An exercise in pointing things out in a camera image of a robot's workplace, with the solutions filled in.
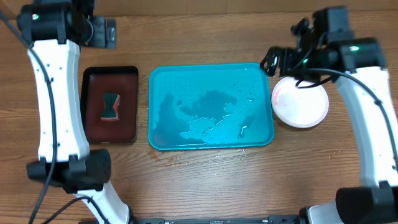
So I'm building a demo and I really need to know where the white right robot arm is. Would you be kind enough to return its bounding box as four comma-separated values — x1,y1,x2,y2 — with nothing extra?
260,6,397,224

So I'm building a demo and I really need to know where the white plate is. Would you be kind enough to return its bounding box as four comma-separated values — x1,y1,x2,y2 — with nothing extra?
271,77,329,129

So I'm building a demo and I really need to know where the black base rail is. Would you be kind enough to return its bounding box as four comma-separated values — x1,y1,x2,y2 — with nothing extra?
130,215,308,224

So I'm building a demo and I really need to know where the teal plastic tray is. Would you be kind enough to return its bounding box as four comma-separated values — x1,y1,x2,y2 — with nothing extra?
148,63,275,151

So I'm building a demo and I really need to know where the black rectangular tray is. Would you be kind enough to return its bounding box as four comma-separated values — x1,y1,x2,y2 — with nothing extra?
80,65,139,144

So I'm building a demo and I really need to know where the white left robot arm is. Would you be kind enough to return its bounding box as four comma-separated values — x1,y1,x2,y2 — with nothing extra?
17,0,133,223

